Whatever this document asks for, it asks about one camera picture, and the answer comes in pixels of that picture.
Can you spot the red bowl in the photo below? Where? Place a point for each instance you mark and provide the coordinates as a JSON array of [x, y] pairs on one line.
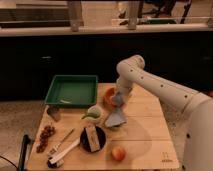
[[109, 93]]

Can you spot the blue sponge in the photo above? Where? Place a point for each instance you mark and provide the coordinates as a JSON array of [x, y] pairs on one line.
[[117, 99]]

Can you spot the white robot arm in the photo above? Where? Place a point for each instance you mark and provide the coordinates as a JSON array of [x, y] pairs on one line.
[[198, 148]]

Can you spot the blue grey cloth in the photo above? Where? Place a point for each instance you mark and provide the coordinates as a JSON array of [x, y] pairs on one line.
[[116, 118]]

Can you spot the green plastic tray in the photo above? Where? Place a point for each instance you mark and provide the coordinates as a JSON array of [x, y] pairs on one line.
[[72, 91]]

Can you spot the wooden block on plate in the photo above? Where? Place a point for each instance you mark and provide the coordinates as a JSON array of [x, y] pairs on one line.
[[92, 138]]

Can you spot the small brown block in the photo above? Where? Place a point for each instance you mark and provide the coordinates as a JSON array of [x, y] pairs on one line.
[[54, 113]]

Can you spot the orange fruit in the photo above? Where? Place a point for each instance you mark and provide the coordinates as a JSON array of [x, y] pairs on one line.
[[118, 153]]

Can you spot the bunch of red grapes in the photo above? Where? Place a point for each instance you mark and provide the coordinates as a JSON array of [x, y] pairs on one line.
[[46, 133]]

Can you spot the metal fork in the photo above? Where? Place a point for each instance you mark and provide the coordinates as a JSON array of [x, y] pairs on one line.
[[56, 147]]

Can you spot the white handled brush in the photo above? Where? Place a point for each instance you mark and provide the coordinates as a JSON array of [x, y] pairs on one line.
[[57, 160]]

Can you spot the black chair frame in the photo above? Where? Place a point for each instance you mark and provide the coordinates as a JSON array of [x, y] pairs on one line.
[[26, 141]]

